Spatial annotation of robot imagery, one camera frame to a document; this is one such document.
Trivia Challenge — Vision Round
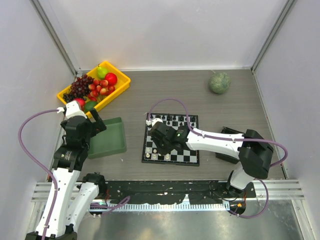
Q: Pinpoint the black white chessboard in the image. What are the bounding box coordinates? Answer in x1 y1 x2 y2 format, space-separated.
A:
141 113 200 167

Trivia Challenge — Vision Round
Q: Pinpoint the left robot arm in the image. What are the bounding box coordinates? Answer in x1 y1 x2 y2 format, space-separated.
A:
25 107 107 240

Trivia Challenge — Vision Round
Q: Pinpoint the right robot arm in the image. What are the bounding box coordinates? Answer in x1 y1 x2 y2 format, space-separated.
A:
146 118 274 198

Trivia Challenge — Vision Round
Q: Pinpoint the white chess piece cluster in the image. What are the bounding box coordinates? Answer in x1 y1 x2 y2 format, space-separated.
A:
144 147 171 161

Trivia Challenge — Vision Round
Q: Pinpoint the green plastic tray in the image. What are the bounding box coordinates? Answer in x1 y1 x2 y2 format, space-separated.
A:
88 117 127 159

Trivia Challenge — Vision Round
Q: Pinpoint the green lime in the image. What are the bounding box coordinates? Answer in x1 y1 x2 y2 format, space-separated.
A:
83 101 98 113

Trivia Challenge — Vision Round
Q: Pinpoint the red mango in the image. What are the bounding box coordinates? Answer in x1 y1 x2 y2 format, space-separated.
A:
74 98 86 111

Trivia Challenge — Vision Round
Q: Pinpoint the black grape bunch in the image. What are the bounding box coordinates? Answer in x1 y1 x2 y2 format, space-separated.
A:
63 93 74 103

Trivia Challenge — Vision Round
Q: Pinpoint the purple grape bunch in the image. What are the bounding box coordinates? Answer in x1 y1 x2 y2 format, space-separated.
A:
68 74 94 98

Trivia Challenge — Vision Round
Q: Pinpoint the red apple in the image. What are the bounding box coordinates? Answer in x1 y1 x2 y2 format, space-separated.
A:
104 72 118 86

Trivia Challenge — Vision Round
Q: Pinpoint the yellow plastic tray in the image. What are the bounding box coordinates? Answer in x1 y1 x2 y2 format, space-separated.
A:
57 61 131 118

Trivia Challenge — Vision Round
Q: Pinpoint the green pear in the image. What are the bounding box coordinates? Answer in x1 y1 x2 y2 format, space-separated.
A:
96 65 109 80

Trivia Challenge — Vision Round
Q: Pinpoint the black plastic box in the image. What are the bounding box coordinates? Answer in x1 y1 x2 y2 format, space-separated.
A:
215 126 244 165

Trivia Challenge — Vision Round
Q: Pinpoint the green melon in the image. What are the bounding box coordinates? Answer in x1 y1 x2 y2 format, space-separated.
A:
208 72 231 94

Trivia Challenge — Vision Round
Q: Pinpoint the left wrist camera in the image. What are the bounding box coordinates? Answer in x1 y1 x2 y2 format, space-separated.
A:
64 100 88 120

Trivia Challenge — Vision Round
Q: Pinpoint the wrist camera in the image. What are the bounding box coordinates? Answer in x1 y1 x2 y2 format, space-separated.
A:
64 100 88 120
145 118 163 128

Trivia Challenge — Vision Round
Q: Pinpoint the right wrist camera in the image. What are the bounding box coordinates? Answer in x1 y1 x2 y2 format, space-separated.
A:
145 118 163 128

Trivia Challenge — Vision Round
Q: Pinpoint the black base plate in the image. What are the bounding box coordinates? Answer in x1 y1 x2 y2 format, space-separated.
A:
101 180 256 205

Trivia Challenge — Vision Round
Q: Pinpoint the white cable duct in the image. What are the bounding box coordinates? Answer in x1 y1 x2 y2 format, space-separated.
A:
114 201 230 212

